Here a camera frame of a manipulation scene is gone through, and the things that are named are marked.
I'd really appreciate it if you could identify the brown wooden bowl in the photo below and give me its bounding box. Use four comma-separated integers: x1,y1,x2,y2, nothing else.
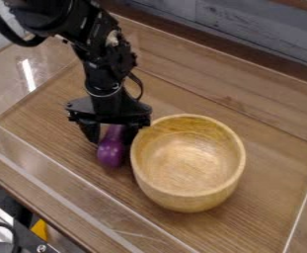
130,114,247,212

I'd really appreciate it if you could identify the yellow tag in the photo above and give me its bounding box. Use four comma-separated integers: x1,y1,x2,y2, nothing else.
30,219,49,241

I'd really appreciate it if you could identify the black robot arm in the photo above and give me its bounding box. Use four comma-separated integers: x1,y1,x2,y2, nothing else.
0,0,152,144

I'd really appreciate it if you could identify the purple toy eggplant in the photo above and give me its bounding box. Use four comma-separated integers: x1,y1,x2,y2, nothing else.
96,125,125,167

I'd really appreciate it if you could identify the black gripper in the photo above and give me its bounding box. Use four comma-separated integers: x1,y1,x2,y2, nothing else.
64,87,152,147

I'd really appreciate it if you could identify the clear acrylic tray wall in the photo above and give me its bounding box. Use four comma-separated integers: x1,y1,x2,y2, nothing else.
0,125,197,253

